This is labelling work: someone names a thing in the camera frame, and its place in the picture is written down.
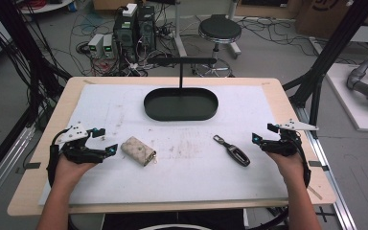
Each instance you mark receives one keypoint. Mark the aluminium rail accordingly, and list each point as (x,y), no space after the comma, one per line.
(3,169)
(329,179)

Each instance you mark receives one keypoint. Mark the white round table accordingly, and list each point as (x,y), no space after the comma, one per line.
(49,5)

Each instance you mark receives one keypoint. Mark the black computer tower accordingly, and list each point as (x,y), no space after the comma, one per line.
(124,35)
(146,28)

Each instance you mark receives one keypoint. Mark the beige key pouch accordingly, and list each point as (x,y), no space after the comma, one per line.
(137,150)

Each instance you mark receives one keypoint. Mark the white table mat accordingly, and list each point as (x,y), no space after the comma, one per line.
(179,179)

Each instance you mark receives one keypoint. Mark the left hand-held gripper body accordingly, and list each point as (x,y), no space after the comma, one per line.
(76,153)

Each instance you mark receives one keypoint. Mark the black frame strut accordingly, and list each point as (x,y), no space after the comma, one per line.
(335,44)
(22,48)

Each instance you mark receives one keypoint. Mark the person's left hand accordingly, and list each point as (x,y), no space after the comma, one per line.
(68,172)

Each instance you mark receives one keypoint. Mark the grey power supply unit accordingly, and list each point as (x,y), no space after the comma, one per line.
(95,44)
(108,46)

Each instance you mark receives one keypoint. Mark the person's dark clothing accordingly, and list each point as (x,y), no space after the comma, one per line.
(172,220)

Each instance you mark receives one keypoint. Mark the person's right hand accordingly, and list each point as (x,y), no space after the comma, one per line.
(290,169)

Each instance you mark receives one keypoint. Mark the white floor board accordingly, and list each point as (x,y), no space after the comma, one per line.
(354,105)

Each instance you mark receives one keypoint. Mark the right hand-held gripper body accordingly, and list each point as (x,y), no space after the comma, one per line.
(284,147)

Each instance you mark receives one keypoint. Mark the black car key fob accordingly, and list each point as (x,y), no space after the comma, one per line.
(236,153)

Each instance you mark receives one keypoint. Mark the cardboard box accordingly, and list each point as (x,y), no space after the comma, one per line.
(326,16)

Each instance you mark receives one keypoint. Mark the dark tape strip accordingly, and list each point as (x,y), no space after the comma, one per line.
(317,165)
(32,165)

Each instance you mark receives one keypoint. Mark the black oval tray with stand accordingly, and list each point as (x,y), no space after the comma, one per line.
(180,107)

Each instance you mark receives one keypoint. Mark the white box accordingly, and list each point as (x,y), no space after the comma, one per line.
(129,9)

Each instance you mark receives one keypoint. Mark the black round stool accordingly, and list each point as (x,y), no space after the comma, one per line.
(219,28)

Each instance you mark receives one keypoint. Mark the white metal stand leg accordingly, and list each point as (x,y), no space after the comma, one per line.
(178,28)

